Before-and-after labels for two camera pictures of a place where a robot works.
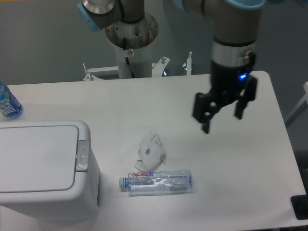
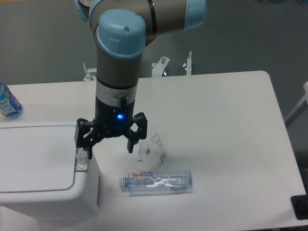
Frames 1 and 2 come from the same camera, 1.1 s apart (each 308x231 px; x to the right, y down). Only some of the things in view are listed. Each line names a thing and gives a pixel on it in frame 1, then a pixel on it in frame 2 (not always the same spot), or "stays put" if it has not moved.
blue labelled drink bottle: (10, 106) stays put
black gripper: (226, 83) to (111, 121)
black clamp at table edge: (300, 204) stays put
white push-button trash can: (48, 172) stays put
